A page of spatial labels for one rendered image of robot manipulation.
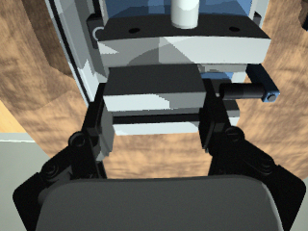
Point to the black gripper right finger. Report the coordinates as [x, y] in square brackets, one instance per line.
[217, 135]

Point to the grey flat bar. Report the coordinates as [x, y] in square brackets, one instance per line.
[217, 82]
[222, 67]

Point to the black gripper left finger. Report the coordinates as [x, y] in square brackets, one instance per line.
[76, 161]

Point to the dark grey block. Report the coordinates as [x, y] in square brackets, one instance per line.
[155, 98]

